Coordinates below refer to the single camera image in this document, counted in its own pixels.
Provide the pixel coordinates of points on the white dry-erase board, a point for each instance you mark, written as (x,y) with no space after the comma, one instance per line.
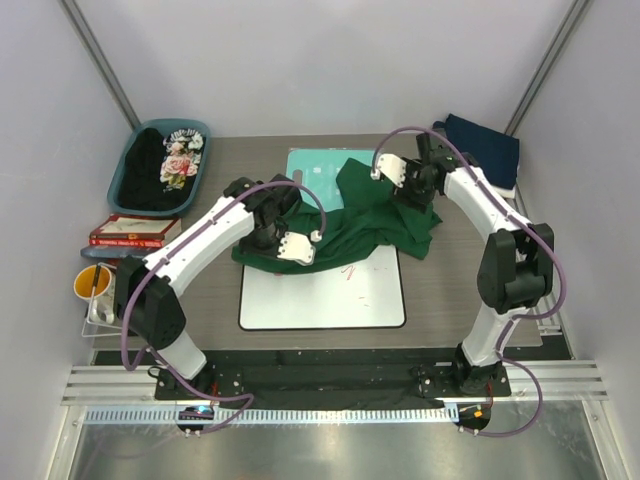
(365,294)

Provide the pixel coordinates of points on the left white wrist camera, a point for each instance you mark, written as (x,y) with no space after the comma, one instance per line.
(299,248)

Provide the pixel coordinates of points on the red top book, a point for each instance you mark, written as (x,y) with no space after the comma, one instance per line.
(133,227)

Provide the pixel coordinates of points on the teal plastic basket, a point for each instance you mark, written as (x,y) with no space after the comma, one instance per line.
(165,126)

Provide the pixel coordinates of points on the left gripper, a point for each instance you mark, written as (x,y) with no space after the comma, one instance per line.
(267,240)

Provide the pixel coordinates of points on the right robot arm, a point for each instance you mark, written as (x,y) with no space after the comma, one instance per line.
(516,268)

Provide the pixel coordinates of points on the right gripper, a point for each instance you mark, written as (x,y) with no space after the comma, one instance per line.
(409,189)

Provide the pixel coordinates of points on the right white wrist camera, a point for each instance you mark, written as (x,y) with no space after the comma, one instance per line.
(390,167)

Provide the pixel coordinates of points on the aluminium frame rail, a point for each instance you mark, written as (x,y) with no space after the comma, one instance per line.
(561,380)

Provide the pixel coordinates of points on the red middle book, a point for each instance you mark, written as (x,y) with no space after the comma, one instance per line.
(134,240)

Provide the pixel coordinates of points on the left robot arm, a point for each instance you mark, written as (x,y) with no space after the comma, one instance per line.
(148,290)

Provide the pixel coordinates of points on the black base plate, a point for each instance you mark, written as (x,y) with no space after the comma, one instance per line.
(363,378)

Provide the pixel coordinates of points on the orange interior mug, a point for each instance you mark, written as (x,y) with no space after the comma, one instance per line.
(96,286)

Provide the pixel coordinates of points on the red book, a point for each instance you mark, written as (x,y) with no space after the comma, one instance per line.
(134,240)
(133,227)

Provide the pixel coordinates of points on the folded white t-shirt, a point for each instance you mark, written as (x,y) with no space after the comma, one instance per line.
(507,193)

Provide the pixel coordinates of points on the slotted cable duct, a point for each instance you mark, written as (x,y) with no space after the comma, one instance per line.
(183,415)

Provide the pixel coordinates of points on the black floral t-shirt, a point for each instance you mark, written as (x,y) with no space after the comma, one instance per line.
(160,170)

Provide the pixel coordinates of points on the green t-shirt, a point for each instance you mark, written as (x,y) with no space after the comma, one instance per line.
(369,218)

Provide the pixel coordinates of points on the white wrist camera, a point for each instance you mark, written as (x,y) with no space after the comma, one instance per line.
(299,248)
(390,167)

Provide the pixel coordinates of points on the folded navy t-shirt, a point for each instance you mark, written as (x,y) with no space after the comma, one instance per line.
(496,153)

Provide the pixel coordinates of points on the teal folding board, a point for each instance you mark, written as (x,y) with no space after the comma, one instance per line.
(332,174)

